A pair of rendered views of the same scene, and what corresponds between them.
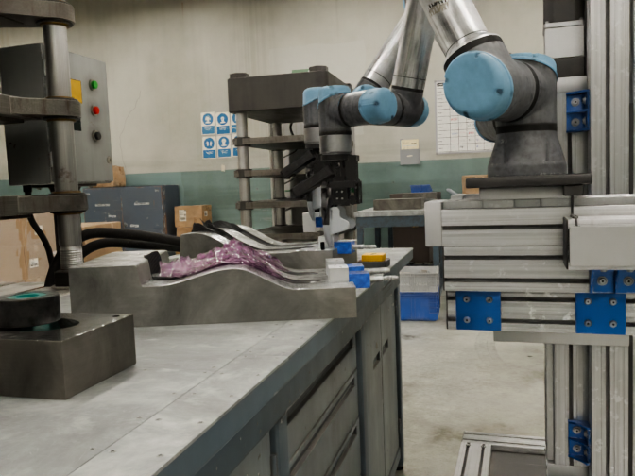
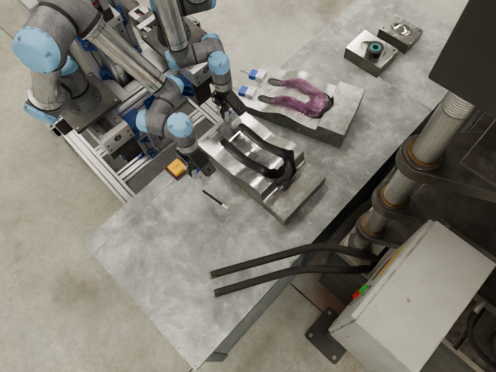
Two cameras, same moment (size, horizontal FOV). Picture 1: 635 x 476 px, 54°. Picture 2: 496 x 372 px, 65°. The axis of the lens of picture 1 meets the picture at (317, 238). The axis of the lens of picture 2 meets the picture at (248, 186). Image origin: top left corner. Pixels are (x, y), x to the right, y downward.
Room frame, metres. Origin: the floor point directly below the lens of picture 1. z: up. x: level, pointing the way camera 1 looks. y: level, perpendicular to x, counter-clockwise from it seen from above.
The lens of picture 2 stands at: (2.25, 0.57, 2.32)
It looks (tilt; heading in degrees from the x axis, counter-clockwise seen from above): 65 degrees down; 216
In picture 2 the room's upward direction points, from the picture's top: 9 degrees counter-clockwise
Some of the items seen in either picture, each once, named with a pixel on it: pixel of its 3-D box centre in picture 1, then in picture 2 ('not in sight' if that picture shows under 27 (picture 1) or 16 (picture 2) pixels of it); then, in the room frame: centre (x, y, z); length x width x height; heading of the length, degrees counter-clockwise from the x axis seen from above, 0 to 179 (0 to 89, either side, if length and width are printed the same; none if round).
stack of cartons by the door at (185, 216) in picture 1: (208, 236); not in sight; (8.33, 1.45, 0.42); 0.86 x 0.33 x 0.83; 75
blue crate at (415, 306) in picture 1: (399, 301); not in sight; (4.81, -0.62, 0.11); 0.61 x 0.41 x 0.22; 75
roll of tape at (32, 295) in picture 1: (27, 308); (374, 49); (0.82, 0.39, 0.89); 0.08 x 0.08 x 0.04
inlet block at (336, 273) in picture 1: (363, 279); (252, 74); (1.18, -0.08, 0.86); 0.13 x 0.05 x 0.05; 91
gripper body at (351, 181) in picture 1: (340, 180); (224, 94); (1.46, -0.06, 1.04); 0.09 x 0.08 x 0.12; 74
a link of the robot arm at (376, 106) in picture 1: (373, 108); (209, 50); (1.40, -0.13, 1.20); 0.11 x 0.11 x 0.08; 44
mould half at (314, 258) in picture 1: (249, 254); (260, 161); (1.58, 0.17, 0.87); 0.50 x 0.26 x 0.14; 74
